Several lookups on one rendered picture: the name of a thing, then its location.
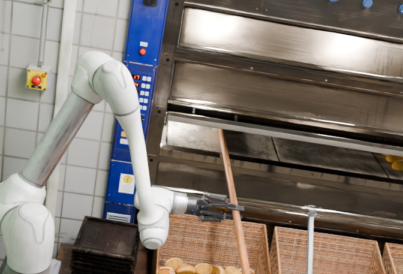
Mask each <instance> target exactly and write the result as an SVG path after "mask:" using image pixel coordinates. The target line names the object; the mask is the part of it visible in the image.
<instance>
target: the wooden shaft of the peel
mask: <svg viewBox="0 0 403 274"><path fill-rule="evenodd" d="M218 132H219V139H220V143H221V150H222V157H223V161H224V168H225V175H226V179H227V186H228V193H229V197H230V203H234V204H236V205H237V206H238V204H237V198H236V191H235V188H234V182H233V176H232V172H231V166H230V160H229V155H228V150H227V143H226V140H225V134H224V129H220V128H219V129H218ZM231 211H232V215H233V223H234V230H235V234H236V241H237V248H238V252H239V259H240V266H241V270H242V274H251V272H250V268H249V262H248V256H247V252H246V246H245V240H244V236H243V230H242V224H241V220H240V214H239V211H236V210H231Z"/></svg>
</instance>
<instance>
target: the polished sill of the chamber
mask: <svg viewBox="0 0 403 274"><path fill-rule="evenodd" d="M159 156H166V157H171V158H179V159H187V160H192V161H200V162H207V163H212V164H219V165H224V161H223V157H222V153H220V152H212V151H208V150H200V149H192V148H187V147H180V146H172V145H167V144H161V146H160V152H159ZM229 160H230V166H232V167H240V168H248V169H252V170H260V171H268V172H272V173H281V174H288V175H293V176H301V177H308V178H313V179H321V180H329V181H334V182H341V183H349V184H354V185H362V186H370V187H374V188H382V189H389V190H394V191H402V192H403V180H400V179H392V178H388V177H380V176H373V175H368V174H360V173H352V172H347V171H340V170H332V169H328V168H320V167H312V166H308V165H300V164H292V163H287V162H280V161H272V160H268V159H260V158H252V157H248V156H240V155H232V154H229Z"/></svg>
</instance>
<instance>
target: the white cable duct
mask: <svg viewBox="0 0 403 274"><path fill-rule="evenodd" d="M75 11H76V0H65V2H64V15H63V22H62V35H61V48H60V54H59V67H58V79H57V87H56V99H55V112H54V118H55V116H56V115H57V113H58V111H59V110H60V108H61V107H62V105H63V103H64V102H65V100H66V99H67V89H68V78H69V71H70V59H71V48H72V41H73V29H74V18H75ZM60 161H61V160H60ZM60 161H59V163H58V165H57V166H56V168H55V169H54V171H53V173H52V174H51V175H50V177H49V179H48V184H47V197H46V208H47V209H48V210H49V212H50V213H51V215H52V217H53V221H55V209H56V198H57V191H58V179H59V168H60Z"/></svg>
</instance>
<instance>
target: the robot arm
mask: <svg viewBox="0 0 403 274"><path fill-rule="evenodd" d="M102 100H105V101H106V102H107V103H108V104H109V106H110V108H111V110H112V112H113V114H114V115H115V117H116V118H117V120H118V121H119V123H120V125H121V127H122V128H123V130H124V132H125V135H126V137H127V140H128V145H129V149H130V155H131V162H132V166H133V173H134V180H135V184H136V193H135V196H134V206H135V207H136V208H137V209H138V210H140V211H139V213H138V215H137V220H138V226H139V232H140V240H141V242H142V244H143V246H145V247H146V248H148V249H158V248H160V247H162V246H163V244H164V243H165V241H166V239H167V236H168V232H169V214H170V213H171V214H176V215H184V213H185V214H188V215H197V216H198V217H199V221H200V222H205V221H208V222H223V220H224V219H233V215H232V213H231V212H225V213H221V212H217V211H214V210H210V209H209V208H211V207H226V208H227V209H228V210H236V211H242V212H244V207H243V206H237V205H236V204H234V203H228V201H227V198H224V197H220V196H216V195H212V194H209V193H207V192H205V193H204V196H203V197H193V196H188V197H187V194H185V193H180V192H173V191H169V190H167V189H164V188H157V187H151V184H150V178H149V169H148V160H147V154H146V146H145V139H144V135H143V129H142V122H141V117H140V104H139V99H138V95H137V90H136V87H135V84H134V81H133V78H132V77H131V74H130V72H129V71H128V69H127V67H126V66H125V65H124V64H123V63H122V62H120V61H116V60H114V59H113V58H112V57H110V56H109V55H107V54H105V53H103V52H98V51H89V52H85V53H83V54H81V55H80V56H79V57H78V59H77V61H76V64H75V71H74V75H73V79H72V82H71V92H70V94H69V95H68V97H67V99H66V100H65V102H64V103H63V105H62V107H61V108H60V110H59V111H58V113H57V115H56V116H55V118H54V120H53V121H52V123H51V124H50V126H49V127H48V129H47V131H46V132H45V134H44V135H43V137H42V139H41V140H40V142H39V144H38V145H37V147H36V148H35V150H34V152H33V153H32V155H31V157H30V158H29V159H28V162H27V163H26V164H25V166H24V168H23V170H22V171H21V172H18V173H15V174H12V175H11V176H10V177H9V178H8V179H7V180H6V181H4V182H2V183H0V232H1V234H2V237H3V240H4V244H5V248H6V250H7V264H6V266H5V269H4V271H3V273H2V274H52V273H53V270H54V268H55V267H56V266H57V263H58V261H57V260H55V259H52V254H53V246H54V238H55V224H54V221H53V217H52V215H51V213H50V212H49V210H48V209H47V208H46V207H45V206H43V202H44V199H45V197H46V189H45V186H44V185H45V184H46V182H47V180H48V179H49V177H50V175H51V174H52V173H53V171H54V169H55V168H56V166H57V165H58V163H59V161H60V160H61V158H62V156H63V155H64V153H65V151H66V150H67V149H68V147H69V145H70V144H71V142H72V141H73V138H74V137H75V136H76V134H77V132H78V131H79V129H80V127H81V126H82V124H83V123H84V121H85V119H86V118H87V117H88V114H89V113H90V112H91V110H92V108H93V107H94V105H95V104H98V103H100V102H102ZM205 199H210V200H214V201H218V202H214V201H207V200H205ZM204 214H206V215H212V216H203V215H204Z"/></svg>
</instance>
